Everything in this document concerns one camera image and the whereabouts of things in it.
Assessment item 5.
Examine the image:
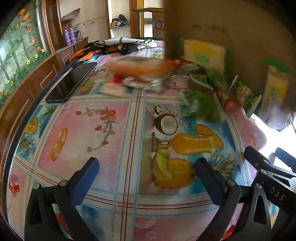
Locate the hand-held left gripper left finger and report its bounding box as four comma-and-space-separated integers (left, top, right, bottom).
24, 157, 102, 241

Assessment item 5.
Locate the black yellow bundle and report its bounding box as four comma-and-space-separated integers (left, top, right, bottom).
111, 14, 128, 27

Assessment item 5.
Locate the black cable coil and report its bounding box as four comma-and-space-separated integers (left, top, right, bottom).
75, 23, 85, 40

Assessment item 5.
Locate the orange snack packet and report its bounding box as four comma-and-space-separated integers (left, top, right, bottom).
107, 58, 183, 78

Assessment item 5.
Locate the flower wall picture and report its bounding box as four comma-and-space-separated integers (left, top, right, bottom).
0, 0, 50, 109

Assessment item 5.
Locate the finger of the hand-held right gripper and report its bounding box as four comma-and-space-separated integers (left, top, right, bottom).
274, 148, 296, 167
244, 146, 296, 183

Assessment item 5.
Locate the black smartphone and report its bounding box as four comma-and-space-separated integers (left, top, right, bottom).
45, 62, 97, 103

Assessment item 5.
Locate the wooden chair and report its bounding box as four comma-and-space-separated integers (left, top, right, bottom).
133, 7, 164, 39

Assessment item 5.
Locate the white wall shelf unit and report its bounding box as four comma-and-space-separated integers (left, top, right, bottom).
107, 0, 131, 39

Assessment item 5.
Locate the brown cardboard box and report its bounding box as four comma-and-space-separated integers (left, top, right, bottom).
163, 0, 296, 126

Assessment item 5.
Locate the orange black white scarf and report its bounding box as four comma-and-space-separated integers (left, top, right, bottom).
65, 37, 159, 66

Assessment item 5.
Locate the plain green snack packet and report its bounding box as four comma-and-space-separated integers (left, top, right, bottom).
181, 89, 226, 123

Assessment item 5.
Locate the brown crumpled bag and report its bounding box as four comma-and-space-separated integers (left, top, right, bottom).
61, 8, 81, 21

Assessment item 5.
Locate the brown wooden cabinet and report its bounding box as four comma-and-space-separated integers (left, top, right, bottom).
0, 37, 89, 163

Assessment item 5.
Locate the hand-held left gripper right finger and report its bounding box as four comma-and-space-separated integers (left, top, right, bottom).
195, 157, 272, 241

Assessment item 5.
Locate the fruit print tablecloth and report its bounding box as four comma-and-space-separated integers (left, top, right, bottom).
6, 39, 280, 241

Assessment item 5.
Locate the yellow green snack packet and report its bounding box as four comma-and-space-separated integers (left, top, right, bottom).
183, 39, 227, 72
261, 59, 292, 109

